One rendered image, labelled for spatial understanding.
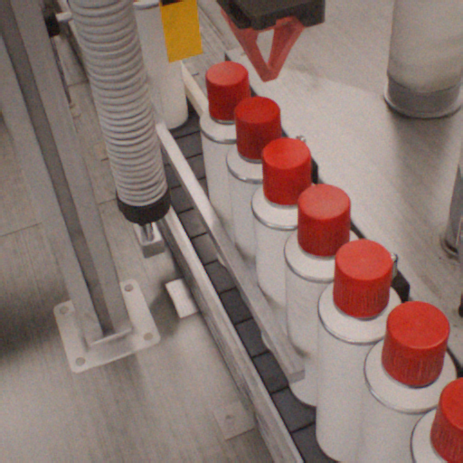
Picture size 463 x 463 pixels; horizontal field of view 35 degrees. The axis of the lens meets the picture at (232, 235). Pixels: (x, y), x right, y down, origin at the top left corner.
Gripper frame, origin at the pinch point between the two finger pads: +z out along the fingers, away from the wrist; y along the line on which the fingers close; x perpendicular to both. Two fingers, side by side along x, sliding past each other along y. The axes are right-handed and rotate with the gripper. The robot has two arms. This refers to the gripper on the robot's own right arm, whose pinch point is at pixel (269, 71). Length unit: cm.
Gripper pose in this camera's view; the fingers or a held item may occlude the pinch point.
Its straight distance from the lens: 68.9
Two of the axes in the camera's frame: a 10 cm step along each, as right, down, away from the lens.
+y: -3.8, -6.5, 6.5
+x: -9.2, 3.3, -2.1
